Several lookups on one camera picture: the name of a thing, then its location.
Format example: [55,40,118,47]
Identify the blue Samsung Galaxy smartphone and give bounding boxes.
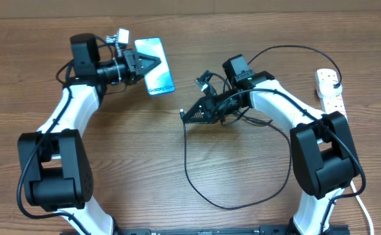
[134,37,175,95]

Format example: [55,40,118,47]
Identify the white power strip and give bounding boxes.
[315,69,347,117]

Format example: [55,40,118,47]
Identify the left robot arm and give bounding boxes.
[16,29,161,234]

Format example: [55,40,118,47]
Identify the black USB charging cable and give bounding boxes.
[179,44,342,210]

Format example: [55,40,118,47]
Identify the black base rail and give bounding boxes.
[111,224,351,235]

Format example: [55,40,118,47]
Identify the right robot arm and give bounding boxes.
[180,55,366,234]

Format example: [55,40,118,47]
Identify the white charger plug adapter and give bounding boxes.
[316,81,342,99]

